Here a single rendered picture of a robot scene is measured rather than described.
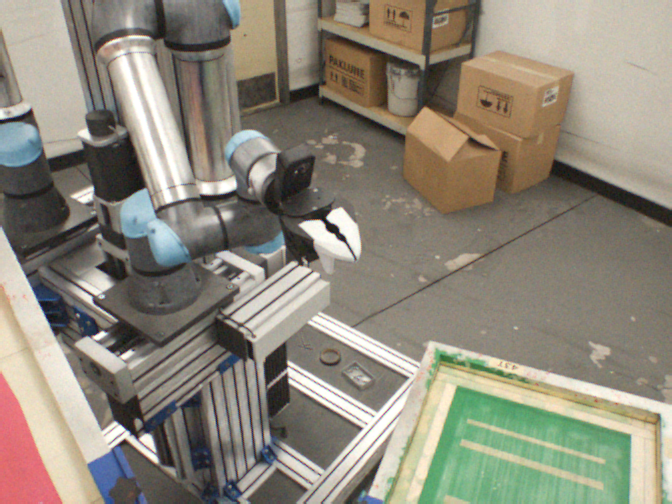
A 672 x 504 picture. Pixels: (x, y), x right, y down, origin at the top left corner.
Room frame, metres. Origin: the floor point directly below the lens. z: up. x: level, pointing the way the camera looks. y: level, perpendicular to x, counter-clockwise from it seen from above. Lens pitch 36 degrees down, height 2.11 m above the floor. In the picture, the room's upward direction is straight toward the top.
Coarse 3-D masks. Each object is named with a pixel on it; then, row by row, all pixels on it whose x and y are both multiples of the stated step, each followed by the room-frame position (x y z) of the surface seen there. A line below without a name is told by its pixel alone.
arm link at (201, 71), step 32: (160, 0) 1.03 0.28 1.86; (192, 0) 1.06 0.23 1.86; (224, 0) 1.08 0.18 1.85; (160, 32) 1.04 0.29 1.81; (192, 32) 1.06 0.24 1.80; (224, 32) 1.09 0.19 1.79; (192, 64) 1.07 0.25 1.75; (224, 64) 1.12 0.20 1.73; (192, 96) 1.07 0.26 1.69; (224, 96) 1.10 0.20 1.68; (192, 128) 1.08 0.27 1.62; (224, 128) 1.09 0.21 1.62; (192, 160) 1.09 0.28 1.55; (224, 160) 1.08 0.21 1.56; (224, 192) 1.06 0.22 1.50
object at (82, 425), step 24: (0, 240) 0.87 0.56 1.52; (0, 264) 0.83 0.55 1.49; (24, 288) 0.80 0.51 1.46; (24, 312) 0.77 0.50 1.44; (24, 336) 0.75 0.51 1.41; (48, 336) 0.74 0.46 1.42; (48, 360) 0.71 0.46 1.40; (48, 384) 0.68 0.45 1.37; (72, 384) 0.68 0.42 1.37; (72, 408) 0.65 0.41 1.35; (72, 432) 0.62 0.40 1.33; (96, 432) 0.63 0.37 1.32; (96, 456) 0.60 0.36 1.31
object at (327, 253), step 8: (304, 224) 0.67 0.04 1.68; (312, 224) 0.67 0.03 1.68; (320, 224) 0.66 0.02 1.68; (312, 232) 0.65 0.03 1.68; (320, 232) 0.65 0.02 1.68; (328, 232) 0.65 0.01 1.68; (320, 240) 0.63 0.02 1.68; (328, 240) 0.63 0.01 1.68; (336, 240) 0.63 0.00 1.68; (320, 248) 0.63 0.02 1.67; (328, 248) 0.62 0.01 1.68; (336, 248) 0.62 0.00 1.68; (344, 248) 0.61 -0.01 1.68; (320, 256) 0.65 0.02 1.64; (328, 256) 0.62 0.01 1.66; (336, 256) 0.61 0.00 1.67; (344, 256) 0.61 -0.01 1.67; (352, 256) 0.61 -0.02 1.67; (328, 264) 0.63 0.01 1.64; (328, 272) 0.64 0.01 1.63
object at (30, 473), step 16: (0, 384) 0.68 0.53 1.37; (0, 400) 0.66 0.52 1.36; (16, 400) 0.67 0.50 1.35; (0, 416) 0.64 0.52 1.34; (16, 416) 0.64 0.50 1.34; (0, 432) 0.62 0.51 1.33; (16, 432) 0.62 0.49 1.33; (0, 448) 0.60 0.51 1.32; (16, 448) 0.60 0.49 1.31; (32, 448) 0.61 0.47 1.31; (0, 464) 0.58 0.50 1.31; (16, 464) 0.58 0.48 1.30; (32, 464) 0.59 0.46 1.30; (0, 480) 0.56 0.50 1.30; (16, 480) 0.56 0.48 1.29; (32, 480) 0.57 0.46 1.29; (48, 480) 0.57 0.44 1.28; (0, 496) 0.54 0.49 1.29; (16, 496) 0.54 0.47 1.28; (32, 496) 0.55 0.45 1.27; (48, 496) 0.55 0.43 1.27
